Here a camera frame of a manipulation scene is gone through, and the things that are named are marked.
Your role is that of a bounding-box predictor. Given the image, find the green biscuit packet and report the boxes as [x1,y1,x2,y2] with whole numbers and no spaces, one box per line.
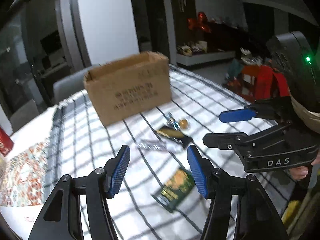
[151,166,195,213]

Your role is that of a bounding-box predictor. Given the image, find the blue foil candy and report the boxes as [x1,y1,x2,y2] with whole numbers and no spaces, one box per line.
[166,113,181,131]

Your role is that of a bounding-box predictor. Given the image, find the right hand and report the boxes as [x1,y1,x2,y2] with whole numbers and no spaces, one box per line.
[289,152,320,180]

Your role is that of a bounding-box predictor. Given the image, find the gold black snack packet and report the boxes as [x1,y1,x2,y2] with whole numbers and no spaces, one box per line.
[156,125,193,149]

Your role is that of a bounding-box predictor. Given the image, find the clear wrapped candy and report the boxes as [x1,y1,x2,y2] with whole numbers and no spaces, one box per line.
[136,140,167,152]

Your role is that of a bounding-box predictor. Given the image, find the round gold foil candy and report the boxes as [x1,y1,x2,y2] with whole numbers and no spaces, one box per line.
[178,119,189,129]

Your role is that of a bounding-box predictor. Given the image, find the red bag on floor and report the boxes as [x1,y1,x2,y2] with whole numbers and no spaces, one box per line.
[237,65,289,102]

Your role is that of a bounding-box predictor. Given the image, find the black white plaid cloth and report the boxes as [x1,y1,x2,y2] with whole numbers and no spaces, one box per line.
[43,63,297,240]

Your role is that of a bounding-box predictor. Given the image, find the brown cardboard box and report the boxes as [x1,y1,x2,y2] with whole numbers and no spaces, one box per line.
[84,51,171,126]

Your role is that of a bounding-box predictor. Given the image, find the patterned floral table mat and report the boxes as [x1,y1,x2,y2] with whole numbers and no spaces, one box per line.
[1,142,48,207]

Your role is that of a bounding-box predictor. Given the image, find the near grey dining chair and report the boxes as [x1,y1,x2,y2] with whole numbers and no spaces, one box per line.
[53,64,99,105]

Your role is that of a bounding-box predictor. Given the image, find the grey dining chair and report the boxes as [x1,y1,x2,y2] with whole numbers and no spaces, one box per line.
[10,99,40,133]
[53,64,99,105]

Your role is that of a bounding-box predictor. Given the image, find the red heart balloons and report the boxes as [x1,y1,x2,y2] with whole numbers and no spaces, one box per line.
[187,11,212,33]

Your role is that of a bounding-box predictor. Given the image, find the far grey dining chair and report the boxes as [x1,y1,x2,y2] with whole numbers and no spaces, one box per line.
[10,99,40,133]

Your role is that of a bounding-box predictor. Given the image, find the red gift bag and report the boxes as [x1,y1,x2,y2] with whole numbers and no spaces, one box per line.
[0,128,14,157]

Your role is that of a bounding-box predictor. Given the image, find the black wrist camera unit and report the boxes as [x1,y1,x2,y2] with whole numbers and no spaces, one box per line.
[266,31,320,126]

